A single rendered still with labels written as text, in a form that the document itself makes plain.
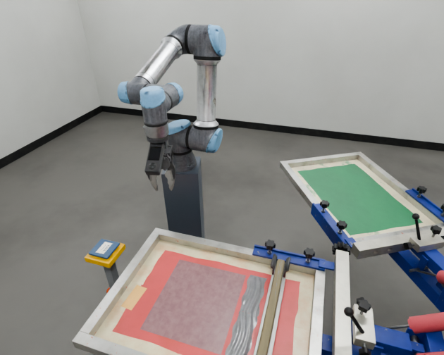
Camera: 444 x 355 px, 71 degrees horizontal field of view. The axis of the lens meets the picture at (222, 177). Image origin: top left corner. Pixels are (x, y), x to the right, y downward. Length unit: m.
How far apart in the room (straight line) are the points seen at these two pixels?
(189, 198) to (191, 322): 0.63
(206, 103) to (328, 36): 3.30
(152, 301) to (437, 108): 4.33
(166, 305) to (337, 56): 3.90
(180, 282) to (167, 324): 0.19
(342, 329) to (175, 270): 0.67
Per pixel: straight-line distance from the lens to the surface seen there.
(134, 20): 5.31
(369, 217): 1.78
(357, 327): 1.13
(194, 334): 1.21
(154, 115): 0.99
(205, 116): 1.40
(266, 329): 1.10
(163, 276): 1.38
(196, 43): 1.36
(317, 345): 1.19
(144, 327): 1.25
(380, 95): 4.74
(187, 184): 1.55
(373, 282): 2.80
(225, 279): 1.34
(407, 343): 1.23
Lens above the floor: 1.99
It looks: 32 degrees down
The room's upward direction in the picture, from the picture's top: 1 degrees counter-clockwise
